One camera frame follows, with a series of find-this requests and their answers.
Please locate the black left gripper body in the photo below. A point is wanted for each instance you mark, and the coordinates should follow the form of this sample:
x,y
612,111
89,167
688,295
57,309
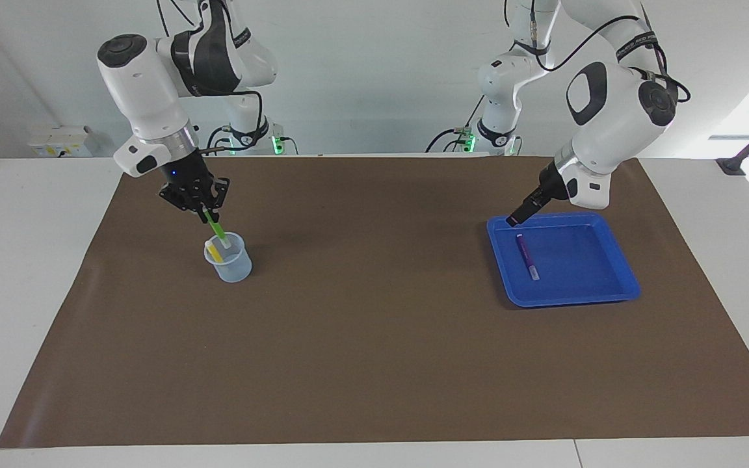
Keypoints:
x,y
551,187

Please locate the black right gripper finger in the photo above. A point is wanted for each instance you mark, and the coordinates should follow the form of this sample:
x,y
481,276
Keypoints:
x,y
215,201
179,200

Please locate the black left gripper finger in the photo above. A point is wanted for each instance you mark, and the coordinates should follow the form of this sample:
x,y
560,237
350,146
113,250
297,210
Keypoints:
x,y
523,211
536,209

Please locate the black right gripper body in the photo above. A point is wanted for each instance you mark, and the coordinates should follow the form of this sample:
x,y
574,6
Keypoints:
x,y
191,177

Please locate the green marker pen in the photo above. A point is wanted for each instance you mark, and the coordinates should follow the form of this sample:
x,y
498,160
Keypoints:
x,y
216,229

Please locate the purple marker pen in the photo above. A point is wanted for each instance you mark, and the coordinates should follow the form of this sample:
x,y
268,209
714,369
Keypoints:
x,y
526,255

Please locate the yellow marker pen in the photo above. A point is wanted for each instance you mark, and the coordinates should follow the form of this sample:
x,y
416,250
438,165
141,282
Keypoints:
x,y
216,253

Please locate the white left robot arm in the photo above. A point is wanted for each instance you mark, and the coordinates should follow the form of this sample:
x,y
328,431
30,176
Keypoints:
x,y
615,117

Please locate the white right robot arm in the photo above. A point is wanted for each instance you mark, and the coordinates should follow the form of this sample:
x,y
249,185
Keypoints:
x,y
147,84

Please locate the translucent plastic cup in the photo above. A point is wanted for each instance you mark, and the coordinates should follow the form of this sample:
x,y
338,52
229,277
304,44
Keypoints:
x,y
235,270

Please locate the blue plastic tray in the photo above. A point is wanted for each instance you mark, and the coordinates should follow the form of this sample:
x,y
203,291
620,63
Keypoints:
x,y
582,266

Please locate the brown table mat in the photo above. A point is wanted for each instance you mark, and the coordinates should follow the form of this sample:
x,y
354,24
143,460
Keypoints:
x,y
374,338

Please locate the white wall power box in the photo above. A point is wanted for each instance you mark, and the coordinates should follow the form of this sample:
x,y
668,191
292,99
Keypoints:
x,y
62,140

